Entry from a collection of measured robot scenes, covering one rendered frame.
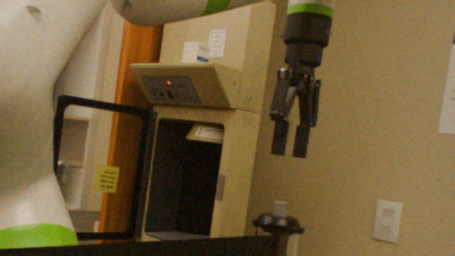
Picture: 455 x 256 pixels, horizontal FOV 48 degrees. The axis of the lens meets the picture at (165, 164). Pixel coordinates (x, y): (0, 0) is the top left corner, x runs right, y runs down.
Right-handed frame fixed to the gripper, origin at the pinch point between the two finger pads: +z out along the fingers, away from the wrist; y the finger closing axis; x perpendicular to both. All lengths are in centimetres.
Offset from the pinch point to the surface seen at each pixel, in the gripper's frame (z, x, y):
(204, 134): 0.1, -36.8, -14.5
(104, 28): -44, -142, -52
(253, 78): -16.4, -25.3, -17.8
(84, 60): -30, -158, -54
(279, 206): 13.4, 0.6, 1.6
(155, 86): -12, -50, -5
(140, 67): -16, -52, -1
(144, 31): -29, -62, -9
